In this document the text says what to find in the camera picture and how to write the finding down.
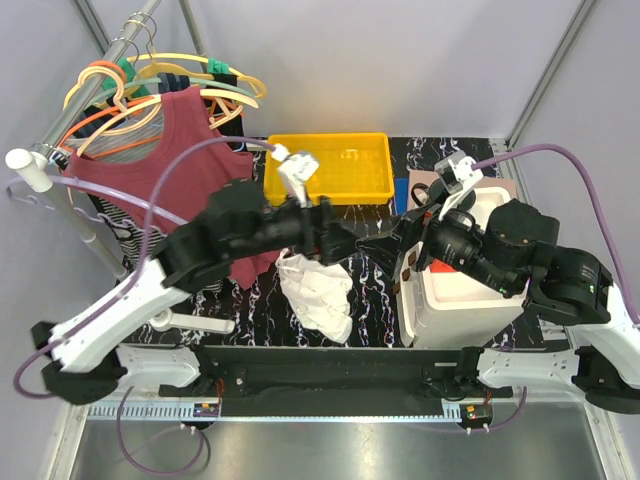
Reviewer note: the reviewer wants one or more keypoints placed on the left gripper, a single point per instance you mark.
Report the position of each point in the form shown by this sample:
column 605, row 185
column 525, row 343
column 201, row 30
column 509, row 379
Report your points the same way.
column 325, row 240

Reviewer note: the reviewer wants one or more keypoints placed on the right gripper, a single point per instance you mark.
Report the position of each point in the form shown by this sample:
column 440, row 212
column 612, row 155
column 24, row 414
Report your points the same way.
column 390, row 245

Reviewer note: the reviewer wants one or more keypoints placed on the white tank top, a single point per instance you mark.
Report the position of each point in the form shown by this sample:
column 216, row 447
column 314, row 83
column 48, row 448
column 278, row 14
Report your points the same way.
column 318, row 294

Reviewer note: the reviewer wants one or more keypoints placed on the maroon tank top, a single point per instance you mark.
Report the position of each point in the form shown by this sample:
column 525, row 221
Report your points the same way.
column 202, row 173

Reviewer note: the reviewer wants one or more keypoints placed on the beige plastic hanger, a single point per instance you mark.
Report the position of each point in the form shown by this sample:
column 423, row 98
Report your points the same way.
column 120, row 105

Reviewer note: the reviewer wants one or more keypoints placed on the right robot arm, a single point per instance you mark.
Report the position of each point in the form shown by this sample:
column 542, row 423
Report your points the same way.
column 517, row 253

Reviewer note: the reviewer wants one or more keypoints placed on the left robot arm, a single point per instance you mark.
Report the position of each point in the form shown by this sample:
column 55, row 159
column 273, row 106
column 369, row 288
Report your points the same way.
column 88, row 362

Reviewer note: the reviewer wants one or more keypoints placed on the striped tank top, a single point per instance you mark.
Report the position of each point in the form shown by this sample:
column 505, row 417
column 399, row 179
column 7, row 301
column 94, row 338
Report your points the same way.
column 128, row 234

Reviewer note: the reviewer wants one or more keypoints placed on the yellow plastic hanger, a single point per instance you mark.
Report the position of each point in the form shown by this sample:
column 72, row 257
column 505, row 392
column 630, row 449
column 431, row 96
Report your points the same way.
column 165, row 63

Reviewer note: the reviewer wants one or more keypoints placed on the orange plastic hanger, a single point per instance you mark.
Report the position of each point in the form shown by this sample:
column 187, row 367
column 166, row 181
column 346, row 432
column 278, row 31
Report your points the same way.
column 96, row 119

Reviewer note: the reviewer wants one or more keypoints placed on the green plastic hanger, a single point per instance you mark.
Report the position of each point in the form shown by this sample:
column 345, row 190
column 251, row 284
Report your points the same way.
column 193, row 81

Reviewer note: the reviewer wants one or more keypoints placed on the red cube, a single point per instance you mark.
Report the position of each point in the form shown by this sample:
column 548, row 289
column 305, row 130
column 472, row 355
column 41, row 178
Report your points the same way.
column 438, row 267

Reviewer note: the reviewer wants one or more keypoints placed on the blue board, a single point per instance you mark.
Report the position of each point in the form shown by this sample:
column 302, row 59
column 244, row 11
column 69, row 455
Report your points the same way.
column 401, row 195

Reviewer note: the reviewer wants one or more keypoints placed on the dark green mug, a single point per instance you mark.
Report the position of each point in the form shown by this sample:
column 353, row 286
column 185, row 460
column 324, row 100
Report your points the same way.
column 428, row 197

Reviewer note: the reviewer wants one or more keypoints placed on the yellow plastic bin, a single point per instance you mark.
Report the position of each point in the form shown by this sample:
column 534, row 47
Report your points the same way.
column 354, row 168

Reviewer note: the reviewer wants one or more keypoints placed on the white foam box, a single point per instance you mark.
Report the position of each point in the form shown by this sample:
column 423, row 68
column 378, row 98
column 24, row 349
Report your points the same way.
column 449, row 310

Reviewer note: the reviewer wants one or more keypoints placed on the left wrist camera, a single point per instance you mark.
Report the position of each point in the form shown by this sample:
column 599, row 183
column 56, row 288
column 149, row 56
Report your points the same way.
column 294, row 170

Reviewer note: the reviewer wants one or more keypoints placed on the metal clothes rail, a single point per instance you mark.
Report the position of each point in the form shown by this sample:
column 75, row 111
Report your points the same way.
column 81, row 99

